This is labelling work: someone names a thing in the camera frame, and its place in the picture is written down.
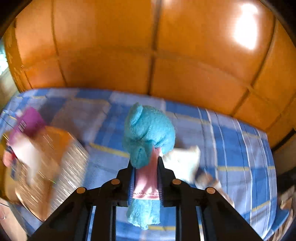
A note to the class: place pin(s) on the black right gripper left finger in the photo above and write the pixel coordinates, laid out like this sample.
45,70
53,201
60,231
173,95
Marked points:
89,214

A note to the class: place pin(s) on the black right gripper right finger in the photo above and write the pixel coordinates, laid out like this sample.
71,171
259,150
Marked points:
201,214

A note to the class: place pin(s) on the teal plush towel doll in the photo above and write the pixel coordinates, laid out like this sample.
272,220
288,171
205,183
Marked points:
148,134

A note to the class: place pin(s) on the white wet wipes packet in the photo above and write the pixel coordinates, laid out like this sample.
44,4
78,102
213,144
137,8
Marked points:
183,162

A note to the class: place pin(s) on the blue plaid bedsheet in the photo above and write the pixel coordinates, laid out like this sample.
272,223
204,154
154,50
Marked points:
236,154

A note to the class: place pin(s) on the white tissue sheet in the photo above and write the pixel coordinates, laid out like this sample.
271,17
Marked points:
28,152

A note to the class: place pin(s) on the purple tissue carton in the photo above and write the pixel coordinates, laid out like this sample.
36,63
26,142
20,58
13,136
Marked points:
28,123

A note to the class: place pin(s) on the orange wooden wardrobe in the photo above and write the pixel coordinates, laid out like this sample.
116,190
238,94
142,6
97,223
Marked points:
233,57

